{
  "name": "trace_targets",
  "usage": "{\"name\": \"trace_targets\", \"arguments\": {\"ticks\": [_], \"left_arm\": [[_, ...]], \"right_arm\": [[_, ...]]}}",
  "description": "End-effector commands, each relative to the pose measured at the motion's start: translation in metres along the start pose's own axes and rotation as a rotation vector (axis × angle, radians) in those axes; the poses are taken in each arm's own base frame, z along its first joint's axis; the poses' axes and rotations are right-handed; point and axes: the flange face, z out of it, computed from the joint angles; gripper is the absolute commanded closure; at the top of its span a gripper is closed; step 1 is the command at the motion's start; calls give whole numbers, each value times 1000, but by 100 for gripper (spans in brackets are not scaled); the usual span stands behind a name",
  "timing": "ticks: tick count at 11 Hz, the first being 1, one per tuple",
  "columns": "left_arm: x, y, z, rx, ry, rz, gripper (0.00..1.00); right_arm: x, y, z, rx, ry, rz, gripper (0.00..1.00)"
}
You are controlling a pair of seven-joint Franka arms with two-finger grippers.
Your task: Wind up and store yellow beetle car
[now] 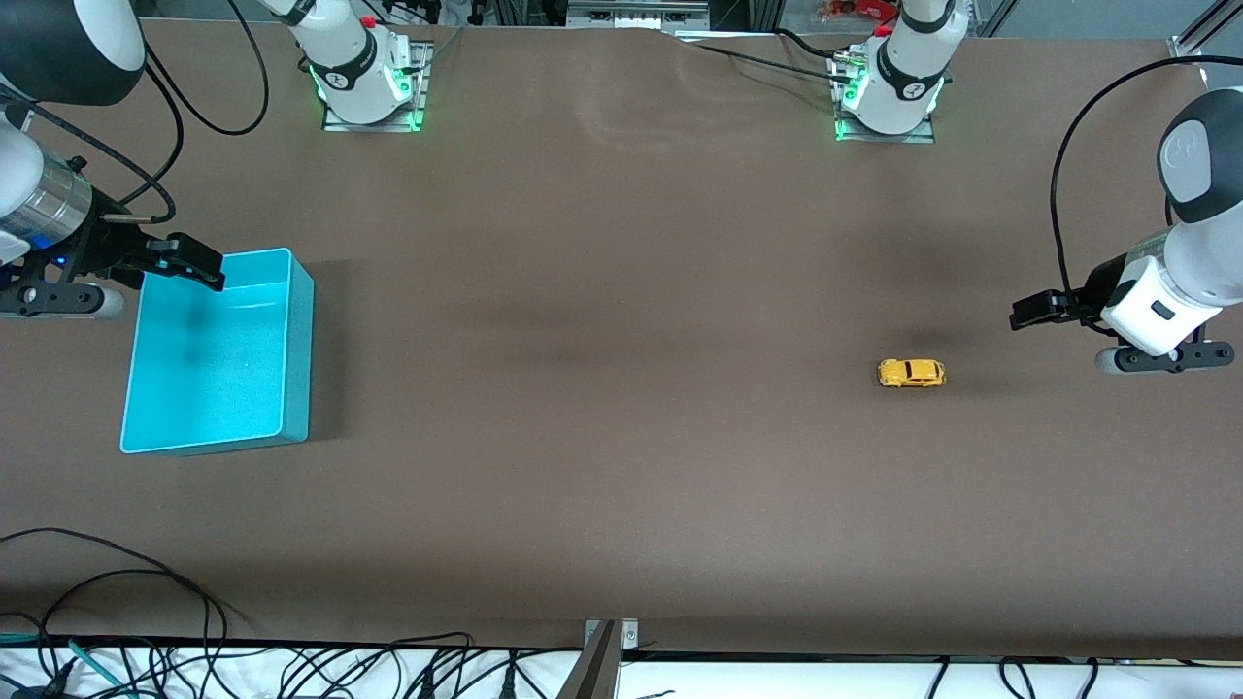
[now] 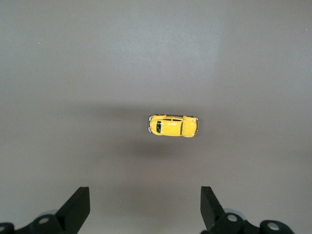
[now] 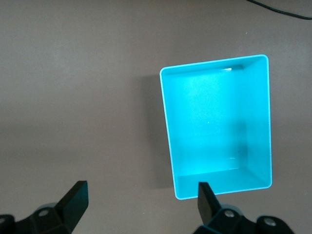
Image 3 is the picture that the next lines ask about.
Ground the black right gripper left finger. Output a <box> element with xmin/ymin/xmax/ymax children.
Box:
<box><xmin>0</xmin><ymin>180</ymin><xmax>89</xmax><ymax>234</ymax></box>

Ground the black looped table cable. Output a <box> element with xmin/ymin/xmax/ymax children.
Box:
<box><xmin>246</xmin><ymin>0</ymin><xmax>312</xmax><ymax>19</ymax></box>

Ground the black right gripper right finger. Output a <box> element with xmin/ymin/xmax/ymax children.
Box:
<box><xmin>195</xmin><ymin>181</ymin><xmax>294</xmax><ymax>234</ymax></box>

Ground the teal plastic bin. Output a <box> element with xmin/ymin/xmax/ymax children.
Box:
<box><xmin>159</xmin><ymin>54</ymin><xmax>273</xmax><ymax>201</ymax></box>

